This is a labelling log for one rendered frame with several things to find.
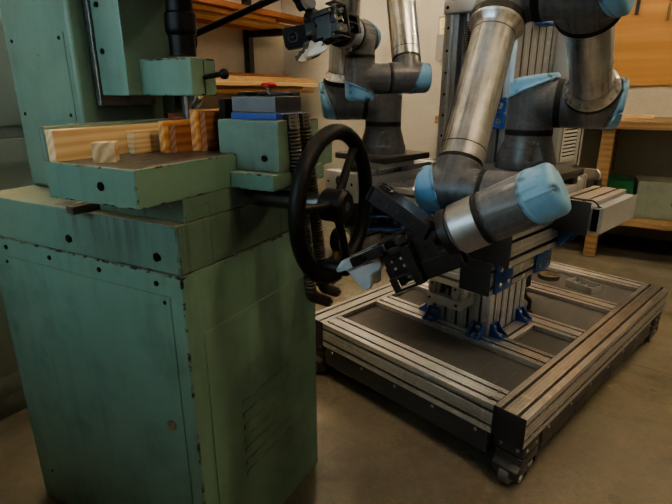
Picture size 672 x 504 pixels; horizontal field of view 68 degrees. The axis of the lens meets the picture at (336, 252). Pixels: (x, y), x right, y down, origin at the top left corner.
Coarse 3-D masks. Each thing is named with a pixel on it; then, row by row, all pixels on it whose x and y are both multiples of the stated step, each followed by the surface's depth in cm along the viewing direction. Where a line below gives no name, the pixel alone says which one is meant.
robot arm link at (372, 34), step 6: (360, 18) 118; (366, 24) 118; (372, 24) 122; (366, 30) 117; (372, 30) 120; (378, 30) 124; (366, 36) 118; (372, 36) 120; (378, 36) 123; (366, 42) 119; (372, 42) 121; (378, 42) 125; (360, 48) 120; (366, 48) 120; (372, 48) 121; (348, 54) 122; (372, 54) 122
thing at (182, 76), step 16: (144, 64) 98; (160, 64) 96; (176, 64) 94; (192, 64) 93; (208, 64) 97; (144, 80) 99; (160, 80) 97; (176, 80) 96; (192, 80) 94; (208, 80) 98
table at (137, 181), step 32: (128, 160) 81; (160, 160) 81; (192, 160) 82; (224, 160) 88; (320, 160) 118; (64, 192) 80; (96, 192) 76; (128, 192) 73; (160, 192) 76; (192, 192) 82
